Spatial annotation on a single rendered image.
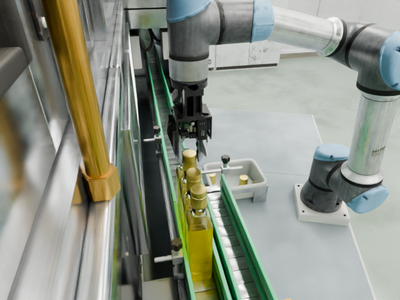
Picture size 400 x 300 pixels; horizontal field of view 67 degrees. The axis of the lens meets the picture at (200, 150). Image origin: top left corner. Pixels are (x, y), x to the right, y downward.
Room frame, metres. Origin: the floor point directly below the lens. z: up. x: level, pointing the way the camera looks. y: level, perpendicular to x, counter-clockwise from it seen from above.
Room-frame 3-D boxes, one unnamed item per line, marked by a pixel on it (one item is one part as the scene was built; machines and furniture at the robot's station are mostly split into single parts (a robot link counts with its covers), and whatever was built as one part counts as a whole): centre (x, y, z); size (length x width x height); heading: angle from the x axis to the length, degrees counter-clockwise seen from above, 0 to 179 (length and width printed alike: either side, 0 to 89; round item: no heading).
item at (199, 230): (0.48, 0.00, 0.99); 0.06 x 0.06 x 0.21; 11
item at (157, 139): (1.00, 0.18, 0.94); 0.07 x 0.04 x 0.13; 101
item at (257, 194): (0.93, -0.11, 0.79); 0.27 x 0.17 x 0.08; 101
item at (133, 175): (0.89, 0.22, 1.15); 0.90 x 0.03 x 0.34; 11
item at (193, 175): (0.53, 0.01, 1.14); 0.04 x 0.04 x 0.04
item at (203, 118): (0.56, 0.02, 1.31); 0.09 x 0.08 x 0.12; 11
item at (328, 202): (0.85, -0.46, 0.83); 0.15 x 0.15 x 0.10
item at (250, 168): (0.94, -0.13, 0.80); 0.22 x 0.17 x 0.09; 101
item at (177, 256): (0.46, 0.08, 0.94); 0.07 x 0.04 x 0.13; 101
